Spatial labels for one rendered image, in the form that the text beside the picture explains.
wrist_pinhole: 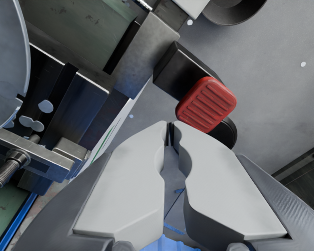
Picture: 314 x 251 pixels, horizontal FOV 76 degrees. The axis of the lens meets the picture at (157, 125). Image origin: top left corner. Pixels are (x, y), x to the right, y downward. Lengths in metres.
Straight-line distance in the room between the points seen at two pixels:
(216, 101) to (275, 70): 0.94
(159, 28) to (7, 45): 0.20
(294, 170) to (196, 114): 1.40
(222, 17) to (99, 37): 0.70
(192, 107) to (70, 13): 0.23
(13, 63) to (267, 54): 1.04
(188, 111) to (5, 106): 0.21
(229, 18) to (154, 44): 0.67
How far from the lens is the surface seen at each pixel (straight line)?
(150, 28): 0.35
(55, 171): 0.37
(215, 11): 0.99
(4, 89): 0.28
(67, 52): 0.36
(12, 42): 0.25
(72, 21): 0.37
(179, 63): 0.29
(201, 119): 0.27
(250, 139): 1.36
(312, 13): 1.19
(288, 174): 1.64
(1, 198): 0.53
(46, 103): 0.36
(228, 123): 1.19
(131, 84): 0.37
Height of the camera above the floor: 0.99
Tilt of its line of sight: 57 degrees down
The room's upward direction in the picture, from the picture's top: 180 degrees counter-clockwise
